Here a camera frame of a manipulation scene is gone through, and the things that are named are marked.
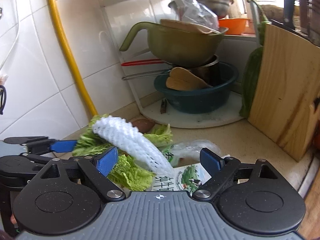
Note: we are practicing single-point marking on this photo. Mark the green cabbage leaves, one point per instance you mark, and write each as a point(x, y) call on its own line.
point(128, 172)

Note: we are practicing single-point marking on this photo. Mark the yellow pipe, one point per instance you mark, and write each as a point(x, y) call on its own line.
point(67, 52)

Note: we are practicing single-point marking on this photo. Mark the brown dried leaf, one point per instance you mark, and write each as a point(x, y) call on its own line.
point(143, 125)

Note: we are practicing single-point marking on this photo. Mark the green cucumber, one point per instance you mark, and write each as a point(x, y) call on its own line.
point(252, 69)

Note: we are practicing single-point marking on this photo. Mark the olive green handled colander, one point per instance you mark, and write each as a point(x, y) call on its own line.
point(176, 46)

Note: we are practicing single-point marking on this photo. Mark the white foam fruit net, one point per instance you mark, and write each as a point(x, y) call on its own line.
point(124, 136)

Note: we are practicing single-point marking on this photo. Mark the white corner shelf rack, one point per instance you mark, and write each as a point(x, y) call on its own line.
point(121, 15)

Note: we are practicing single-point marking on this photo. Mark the red handled strainer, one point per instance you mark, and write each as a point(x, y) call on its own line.
point(210, 62)

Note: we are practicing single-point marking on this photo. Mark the crumpled plastic bag on colander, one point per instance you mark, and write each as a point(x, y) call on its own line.
point(192, 11)

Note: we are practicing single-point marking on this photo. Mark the steel handled strainer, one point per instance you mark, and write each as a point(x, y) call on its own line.
point(153, 73)

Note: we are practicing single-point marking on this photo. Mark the green white milk carton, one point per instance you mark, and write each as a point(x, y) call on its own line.
point(186, 178)

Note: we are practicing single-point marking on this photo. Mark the stainless steel bowl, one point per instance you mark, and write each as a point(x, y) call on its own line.
point(219, 7)

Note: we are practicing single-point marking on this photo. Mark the orange plastic bowl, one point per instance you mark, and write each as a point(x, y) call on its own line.
point(236, 26)

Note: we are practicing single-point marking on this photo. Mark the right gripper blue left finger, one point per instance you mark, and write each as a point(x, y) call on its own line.
point(95, 170)

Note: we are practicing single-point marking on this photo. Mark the dark green plastic basin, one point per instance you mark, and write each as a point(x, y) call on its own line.
point(220, 77)

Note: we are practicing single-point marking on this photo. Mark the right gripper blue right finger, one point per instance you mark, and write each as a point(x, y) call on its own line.
point(222, 172)

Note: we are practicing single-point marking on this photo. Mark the clear plastic bag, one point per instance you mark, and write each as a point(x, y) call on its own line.
point(186, 153)

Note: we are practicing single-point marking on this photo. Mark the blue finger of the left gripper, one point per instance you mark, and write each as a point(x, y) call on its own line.
point(50, 145)

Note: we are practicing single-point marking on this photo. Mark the wooden rice spoon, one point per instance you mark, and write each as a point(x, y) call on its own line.
point(183, 80)

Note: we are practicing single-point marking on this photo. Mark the black knife handle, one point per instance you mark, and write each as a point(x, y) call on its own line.
point(289, 6)

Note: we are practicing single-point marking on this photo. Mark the wooden knife block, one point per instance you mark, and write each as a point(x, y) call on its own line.
point(285, 107)

